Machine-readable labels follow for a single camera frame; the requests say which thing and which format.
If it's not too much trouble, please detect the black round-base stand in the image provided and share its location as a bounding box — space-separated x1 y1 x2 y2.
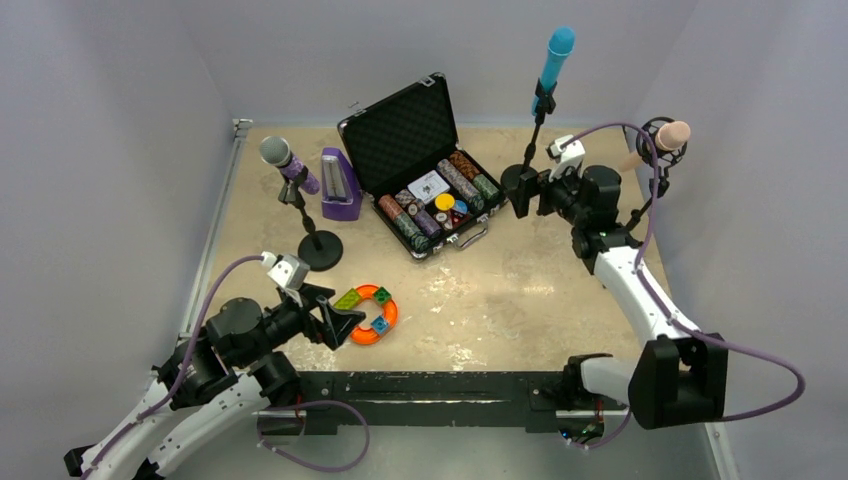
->
278 168 344 272
500 78 557 199

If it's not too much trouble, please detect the black tripod shock-mount stand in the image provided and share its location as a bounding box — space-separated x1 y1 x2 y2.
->
622 117 690 233

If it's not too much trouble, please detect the beige pink microphone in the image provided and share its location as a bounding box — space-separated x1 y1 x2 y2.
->
618 116 692 172

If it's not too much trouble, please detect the purple glitter microphone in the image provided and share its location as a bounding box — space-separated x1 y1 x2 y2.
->
259 136 321 195

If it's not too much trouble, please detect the blue microphone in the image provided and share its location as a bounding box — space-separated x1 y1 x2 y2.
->
531 26 576 116

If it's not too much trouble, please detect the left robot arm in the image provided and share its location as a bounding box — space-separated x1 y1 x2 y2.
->
64 284 365 479

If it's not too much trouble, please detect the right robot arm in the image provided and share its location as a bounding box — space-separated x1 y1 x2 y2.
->
503 165 729 430

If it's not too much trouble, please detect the lime green long brick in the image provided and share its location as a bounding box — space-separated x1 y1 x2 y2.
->
333 288 363 310

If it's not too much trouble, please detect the blue square brick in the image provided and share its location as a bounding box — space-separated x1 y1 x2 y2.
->
371 316 391 336

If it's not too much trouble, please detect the green square brick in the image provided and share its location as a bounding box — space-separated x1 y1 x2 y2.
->
372 287 392 306

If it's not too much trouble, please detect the orange curved toy track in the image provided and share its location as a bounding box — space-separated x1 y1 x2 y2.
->
349 284 399 345

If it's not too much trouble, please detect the yellow dealer button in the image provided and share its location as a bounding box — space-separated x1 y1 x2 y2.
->
434 193 456 211

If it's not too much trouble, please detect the black poker chip case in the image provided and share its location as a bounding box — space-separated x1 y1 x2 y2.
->
337 72 507 260

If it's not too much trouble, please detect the white playing card box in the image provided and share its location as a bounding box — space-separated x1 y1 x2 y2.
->
407 170 451 205

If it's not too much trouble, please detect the purple metronome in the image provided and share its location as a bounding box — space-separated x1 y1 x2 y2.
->
321 147 362 222

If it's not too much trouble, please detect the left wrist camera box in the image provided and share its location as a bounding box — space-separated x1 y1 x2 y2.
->
267 254 310 291

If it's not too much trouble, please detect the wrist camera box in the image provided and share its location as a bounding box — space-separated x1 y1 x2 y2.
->
267 254 310 291
546 135 586 183

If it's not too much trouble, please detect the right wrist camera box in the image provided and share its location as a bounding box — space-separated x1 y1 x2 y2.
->
546 135 586 183

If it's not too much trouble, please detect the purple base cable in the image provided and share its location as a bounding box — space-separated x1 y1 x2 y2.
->
256 398 371 474

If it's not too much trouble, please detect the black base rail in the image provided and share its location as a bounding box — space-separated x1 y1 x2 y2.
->
258 370 627 439

